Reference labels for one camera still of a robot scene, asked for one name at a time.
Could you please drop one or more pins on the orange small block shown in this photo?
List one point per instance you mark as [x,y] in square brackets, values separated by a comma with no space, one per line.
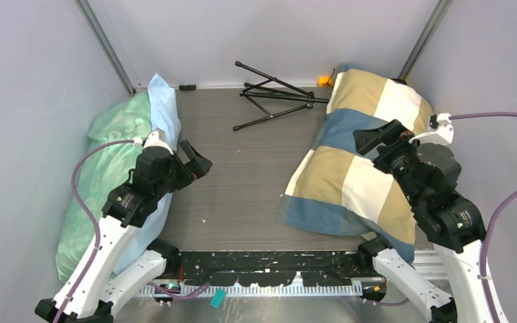
[325,81]

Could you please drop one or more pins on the blue beige checkered pillow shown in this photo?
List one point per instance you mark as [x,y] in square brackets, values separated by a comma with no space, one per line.
[335,190]

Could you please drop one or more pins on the green patterned pillow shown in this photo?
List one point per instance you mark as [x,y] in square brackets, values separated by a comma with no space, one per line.
[100,173]

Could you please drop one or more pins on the black folding tripod stand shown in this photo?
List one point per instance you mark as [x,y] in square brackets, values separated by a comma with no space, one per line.
[274,89]

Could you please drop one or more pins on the light blue pillow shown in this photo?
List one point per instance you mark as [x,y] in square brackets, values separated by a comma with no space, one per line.
[153,109]

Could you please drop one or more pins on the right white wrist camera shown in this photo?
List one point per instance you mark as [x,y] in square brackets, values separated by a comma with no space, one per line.
[439,131]

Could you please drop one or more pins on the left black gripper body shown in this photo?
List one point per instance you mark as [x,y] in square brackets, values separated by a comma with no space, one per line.
[179,177]

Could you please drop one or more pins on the teal tape piece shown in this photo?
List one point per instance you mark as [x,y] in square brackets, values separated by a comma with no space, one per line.
[218,298]

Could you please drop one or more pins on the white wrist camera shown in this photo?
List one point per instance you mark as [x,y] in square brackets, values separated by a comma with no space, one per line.
[439,131]
[156,139]

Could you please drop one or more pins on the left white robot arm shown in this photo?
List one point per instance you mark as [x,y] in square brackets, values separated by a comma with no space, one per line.
[91,294]

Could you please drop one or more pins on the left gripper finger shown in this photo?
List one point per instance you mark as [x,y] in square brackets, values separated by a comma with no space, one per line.
[190,152]
[199,166]

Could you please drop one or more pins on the small black clip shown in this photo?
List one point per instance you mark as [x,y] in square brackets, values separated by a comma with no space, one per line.
[187,87]

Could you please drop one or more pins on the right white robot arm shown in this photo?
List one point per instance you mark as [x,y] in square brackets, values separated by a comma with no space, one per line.
[455,227]

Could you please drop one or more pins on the aluminium slotted rail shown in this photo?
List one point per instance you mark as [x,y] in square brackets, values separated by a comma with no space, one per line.
[384,292]

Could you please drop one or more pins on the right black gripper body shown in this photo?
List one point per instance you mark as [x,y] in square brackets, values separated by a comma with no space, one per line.
[394,159]

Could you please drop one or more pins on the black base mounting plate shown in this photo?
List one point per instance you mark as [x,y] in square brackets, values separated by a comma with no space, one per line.
[270,269]

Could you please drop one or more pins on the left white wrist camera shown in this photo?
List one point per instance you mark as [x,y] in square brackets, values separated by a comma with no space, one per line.
[156,139]

